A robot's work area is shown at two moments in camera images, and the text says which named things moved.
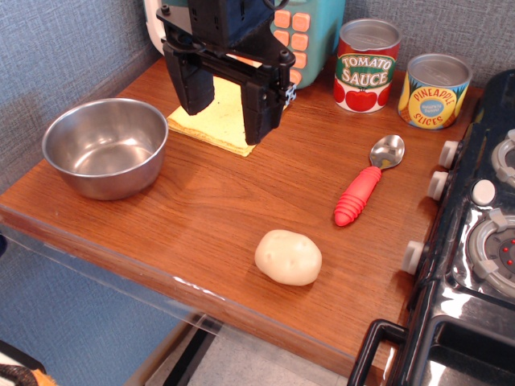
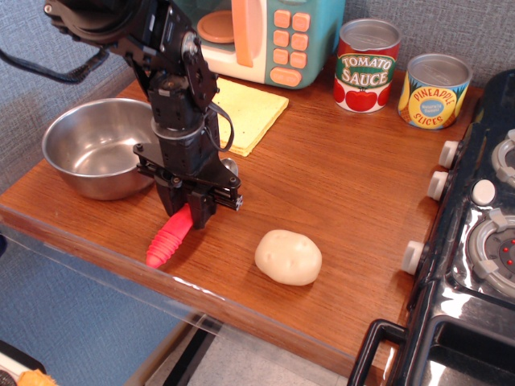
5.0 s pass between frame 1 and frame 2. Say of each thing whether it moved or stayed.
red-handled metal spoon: moved
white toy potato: stayed
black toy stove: stayed
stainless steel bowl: stayed
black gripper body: moved
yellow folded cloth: stayed
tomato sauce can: stayed
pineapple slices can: stayed
